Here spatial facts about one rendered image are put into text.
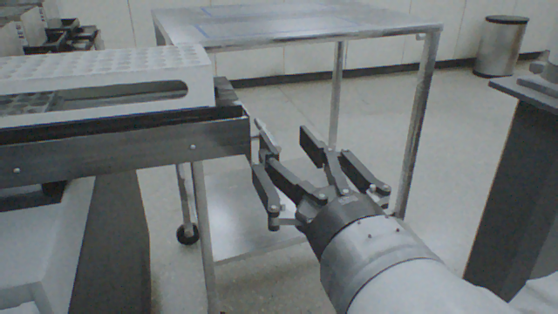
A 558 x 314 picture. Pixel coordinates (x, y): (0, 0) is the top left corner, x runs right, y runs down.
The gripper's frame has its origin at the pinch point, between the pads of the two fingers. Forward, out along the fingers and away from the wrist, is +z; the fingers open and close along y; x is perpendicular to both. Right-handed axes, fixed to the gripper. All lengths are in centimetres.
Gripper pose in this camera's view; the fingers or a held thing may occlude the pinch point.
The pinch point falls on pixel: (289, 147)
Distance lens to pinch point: 50.8
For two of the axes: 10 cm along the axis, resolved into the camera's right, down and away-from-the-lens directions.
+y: -9.6, 1.4, -2.5
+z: -2.9, -4.7, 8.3
